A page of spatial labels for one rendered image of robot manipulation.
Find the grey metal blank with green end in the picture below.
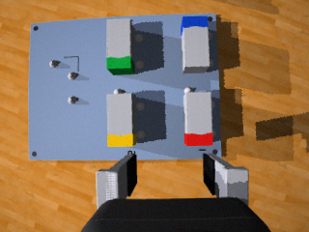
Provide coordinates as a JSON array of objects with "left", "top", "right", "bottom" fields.
[{"left": 106, "top": 18, "right": 135, "bottom": 75}]

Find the grey metal block with yellow end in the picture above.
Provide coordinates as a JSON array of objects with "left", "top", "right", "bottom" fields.
[{"left": 107, "top": 93, "right": 137, "bottom": 147}]

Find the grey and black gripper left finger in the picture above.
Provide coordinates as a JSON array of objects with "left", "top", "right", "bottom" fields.
[{"left": 96, "top": 155, "right": 137, "bottom": 208}]

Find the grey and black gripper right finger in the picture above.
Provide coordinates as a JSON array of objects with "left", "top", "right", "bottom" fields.
[{"left": 203, "top": 153, "right": 249, "bottom": 206}]

